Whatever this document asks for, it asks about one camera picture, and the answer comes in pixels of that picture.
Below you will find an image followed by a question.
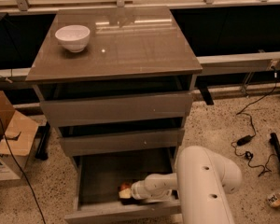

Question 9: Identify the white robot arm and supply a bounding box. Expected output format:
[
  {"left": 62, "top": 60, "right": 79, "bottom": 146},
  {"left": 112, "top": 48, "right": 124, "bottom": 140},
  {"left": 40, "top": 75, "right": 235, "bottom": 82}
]
[{"left": 119, "top": 146, "right": 242, "bottom": 224}]

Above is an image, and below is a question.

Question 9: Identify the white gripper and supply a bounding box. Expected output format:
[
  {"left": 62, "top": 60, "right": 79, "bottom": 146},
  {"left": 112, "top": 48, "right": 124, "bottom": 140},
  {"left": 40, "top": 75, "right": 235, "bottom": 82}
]
[{"left": 119, "top": 181, "right": 147, "bottom": 200}]

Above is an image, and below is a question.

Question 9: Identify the grey middle drawer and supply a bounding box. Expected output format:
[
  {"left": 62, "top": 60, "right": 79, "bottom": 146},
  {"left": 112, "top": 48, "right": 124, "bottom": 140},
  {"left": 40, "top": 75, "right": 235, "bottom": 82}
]
[{"left": 60, "top": 128, "right": 185, "bottom": 156}]

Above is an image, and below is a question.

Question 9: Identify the red apple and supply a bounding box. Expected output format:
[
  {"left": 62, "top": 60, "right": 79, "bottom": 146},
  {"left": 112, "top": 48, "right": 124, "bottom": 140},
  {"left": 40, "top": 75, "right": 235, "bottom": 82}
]
[{"left": 120, "top": 182, "right": 132, "bottom": 191}]

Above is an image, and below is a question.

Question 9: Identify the black power adapter with cable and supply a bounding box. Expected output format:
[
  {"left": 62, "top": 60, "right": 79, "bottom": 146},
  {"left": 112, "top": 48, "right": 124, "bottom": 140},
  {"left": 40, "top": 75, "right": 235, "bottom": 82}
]
[{"left": 231, "top": 66, "right": 278, "bottom": 177}]

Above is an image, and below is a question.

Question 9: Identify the plastic bottle on floor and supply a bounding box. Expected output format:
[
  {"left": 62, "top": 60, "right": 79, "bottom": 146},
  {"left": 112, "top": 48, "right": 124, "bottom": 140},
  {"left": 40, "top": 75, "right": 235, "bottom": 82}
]
[{"left": 267, "top": 189, "right": 280, "bottom": 207}]

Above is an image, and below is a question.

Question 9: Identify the grey drawer cabinet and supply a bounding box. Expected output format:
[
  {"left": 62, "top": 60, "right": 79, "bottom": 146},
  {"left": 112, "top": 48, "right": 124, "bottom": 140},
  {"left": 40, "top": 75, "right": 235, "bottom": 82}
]
[{"left": 25, "top": 5, "right": 203, "bottom": 224}]

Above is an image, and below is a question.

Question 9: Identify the white ceramic bowl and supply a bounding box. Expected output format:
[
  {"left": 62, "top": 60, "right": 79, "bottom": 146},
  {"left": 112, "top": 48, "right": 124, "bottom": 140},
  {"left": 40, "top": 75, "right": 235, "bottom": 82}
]
[{"left": 55, "top": 25, "right": 91, "bottom": 52}]

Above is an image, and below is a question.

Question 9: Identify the black cable on left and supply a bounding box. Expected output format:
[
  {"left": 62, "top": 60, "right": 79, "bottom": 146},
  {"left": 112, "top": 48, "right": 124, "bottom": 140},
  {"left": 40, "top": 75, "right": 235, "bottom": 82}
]
[{"left": 0, "top": 101, "right": 47, "bottom": 224}]

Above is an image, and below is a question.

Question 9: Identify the grey open bottom drawer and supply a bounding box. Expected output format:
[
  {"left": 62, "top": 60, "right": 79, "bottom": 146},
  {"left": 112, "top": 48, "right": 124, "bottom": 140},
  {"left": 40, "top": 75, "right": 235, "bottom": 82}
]
[{"left": 64, "top": 147, "right": 180, "bottom": 224}]

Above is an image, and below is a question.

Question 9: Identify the grey top drawer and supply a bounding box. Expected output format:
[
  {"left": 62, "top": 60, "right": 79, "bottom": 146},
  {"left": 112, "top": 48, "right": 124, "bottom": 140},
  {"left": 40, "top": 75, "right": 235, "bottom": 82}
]
[{"left": 40, "top": 92, "right": 192, "bottom": 127}]

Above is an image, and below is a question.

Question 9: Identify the black table leg foot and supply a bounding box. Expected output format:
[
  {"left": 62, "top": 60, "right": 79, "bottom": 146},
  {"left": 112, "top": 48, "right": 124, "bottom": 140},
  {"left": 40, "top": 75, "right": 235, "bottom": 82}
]
[{"left": 35, "top": 122, "right": 50, "bottom": 161}]

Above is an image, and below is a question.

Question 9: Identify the brown cardboard box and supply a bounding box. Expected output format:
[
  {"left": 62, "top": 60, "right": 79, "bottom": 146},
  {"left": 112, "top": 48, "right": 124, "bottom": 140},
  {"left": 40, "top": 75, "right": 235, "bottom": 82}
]
[{"left": 0, "top": 91, "right": 38, "bottom": 181}]

